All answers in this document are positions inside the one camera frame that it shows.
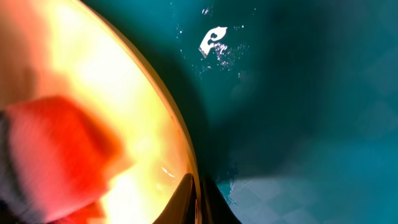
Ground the green and orange sponge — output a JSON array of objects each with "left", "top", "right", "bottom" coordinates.
[{"left": 1, "top": 96, "right": 129, "bottom": 223}]

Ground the yellow-green plate with sauce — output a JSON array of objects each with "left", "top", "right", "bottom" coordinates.
[{"left": 1, "top": 0, "right": 200, "bottom": 223}]

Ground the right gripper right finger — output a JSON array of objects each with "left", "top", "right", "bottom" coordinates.
[{"left": 200, "top": 177, "right": 241, "bottom": 224}]

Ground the teal plastic serving tray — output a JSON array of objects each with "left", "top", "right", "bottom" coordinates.
[{"left": 88, "top": 0, "right": 397, "bottom": 223}]

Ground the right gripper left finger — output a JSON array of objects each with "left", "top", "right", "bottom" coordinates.
[{"left": 153, "top": 174, "right": 197, "bottom": 224}]

